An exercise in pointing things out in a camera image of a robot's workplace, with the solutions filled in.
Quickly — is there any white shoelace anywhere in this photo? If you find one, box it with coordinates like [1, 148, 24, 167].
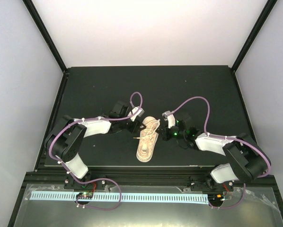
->
[135, 120, 160, 139]

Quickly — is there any beige lace sneaker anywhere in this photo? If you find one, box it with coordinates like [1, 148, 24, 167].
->
[136, 116, 159, 163]

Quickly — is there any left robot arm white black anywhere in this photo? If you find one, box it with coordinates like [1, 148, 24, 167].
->
[44, 101, 145, 189]

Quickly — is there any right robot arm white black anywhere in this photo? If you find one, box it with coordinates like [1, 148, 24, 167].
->
[157, 111, 271, 191]

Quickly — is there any right small circuit board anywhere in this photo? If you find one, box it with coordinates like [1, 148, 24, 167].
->
[208, 194, 232, 203]

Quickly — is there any small circuit board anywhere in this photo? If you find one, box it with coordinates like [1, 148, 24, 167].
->
[76, 192, 93, 200]
[208, 194, 232, 203]

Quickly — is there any left small circuit board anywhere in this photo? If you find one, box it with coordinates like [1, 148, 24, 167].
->
[76, 192, 93, 200]

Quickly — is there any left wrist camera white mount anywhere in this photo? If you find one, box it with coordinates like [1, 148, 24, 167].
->
[128, 106, 144, 122]

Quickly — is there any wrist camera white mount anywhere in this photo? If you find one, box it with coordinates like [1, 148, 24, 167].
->
[128, 106, 144, 122]
[162, 111, 176, 129]

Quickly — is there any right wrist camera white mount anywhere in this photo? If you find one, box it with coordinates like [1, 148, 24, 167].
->
[162, 111, 176, 129]

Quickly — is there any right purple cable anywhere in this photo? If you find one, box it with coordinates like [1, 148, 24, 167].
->
[171, 96, 272, 178]

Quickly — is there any purple cable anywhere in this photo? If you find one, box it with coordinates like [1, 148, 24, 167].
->
[171, 96, 272, 178]
[48, 92, 143, 164]

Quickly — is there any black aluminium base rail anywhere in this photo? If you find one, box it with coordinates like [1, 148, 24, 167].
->
[25, 165, 277, 190]

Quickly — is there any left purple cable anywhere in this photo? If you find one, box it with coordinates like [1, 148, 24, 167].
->
[48, 92, 143, 164]

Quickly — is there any white slotted cable duct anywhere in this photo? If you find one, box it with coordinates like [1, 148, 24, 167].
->
[29, 191, 209, 205]

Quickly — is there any left black frame post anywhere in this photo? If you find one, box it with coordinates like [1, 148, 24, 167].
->
[22, 0, 70, 74]

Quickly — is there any black frame post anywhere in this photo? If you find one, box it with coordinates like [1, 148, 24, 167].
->
[22, 0, 70, 74]
[230, 0, 278, 71]

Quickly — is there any right black frame post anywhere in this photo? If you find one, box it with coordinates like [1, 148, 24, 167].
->
[230, 0, 278, 71]

